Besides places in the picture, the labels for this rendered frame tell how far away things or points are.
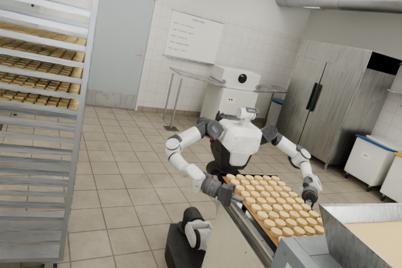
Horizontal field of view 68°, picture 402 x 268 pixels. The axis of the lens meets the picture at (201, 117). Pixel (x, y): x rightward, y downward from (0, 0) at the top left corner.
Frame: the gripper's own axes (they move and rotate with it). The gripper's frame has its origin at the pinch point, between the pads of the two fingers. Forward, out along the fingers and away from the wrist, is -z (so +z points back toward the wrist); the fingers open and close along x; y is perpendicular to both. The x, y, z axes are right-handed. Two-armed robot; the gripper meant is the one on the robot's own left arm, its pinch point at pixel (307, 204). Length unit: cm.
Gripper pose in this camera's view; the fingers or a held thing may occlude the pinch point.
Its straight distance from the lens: 178.4
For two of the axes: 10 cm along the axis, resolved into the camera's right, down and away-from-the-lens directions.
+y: 8.9, 3.2, -3.4
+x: 2.3, -9.3, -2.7
